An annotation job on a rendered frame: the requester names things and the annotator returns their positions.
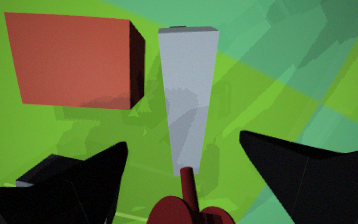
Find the red-orange box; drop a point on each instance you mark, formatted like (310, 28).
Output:
(77, 61)

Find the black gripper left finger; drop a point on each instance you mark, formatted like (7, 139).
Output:
(82, 194)

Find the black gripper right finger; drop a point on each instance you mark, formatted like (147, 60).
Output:
(314, 186)

